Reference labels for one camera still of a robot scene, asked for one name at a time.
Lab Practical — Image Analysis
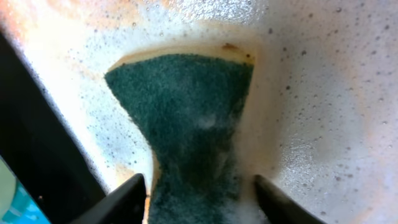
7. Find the black tray with soapy foam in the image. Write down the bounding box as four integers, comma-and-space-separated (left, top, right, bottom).
1, 0, 397, 223

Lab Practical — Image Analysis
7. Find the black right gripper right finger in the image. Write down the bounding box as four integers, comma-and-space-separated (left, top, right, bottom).
254, 174, 324, 224

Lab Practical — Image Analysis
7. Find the green and yellow sponge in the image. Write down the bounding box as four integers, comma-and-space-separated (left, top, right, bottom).
104, 48, 254, 223

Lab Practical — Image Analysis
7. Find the teal plastic tray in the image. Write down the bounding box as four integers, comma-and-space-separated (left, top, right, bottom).
0, 159, 50, 224

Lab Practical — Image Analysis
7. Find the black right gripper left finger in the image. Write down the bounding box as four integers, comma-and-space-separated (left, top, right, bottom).
72, 174, 147, 224

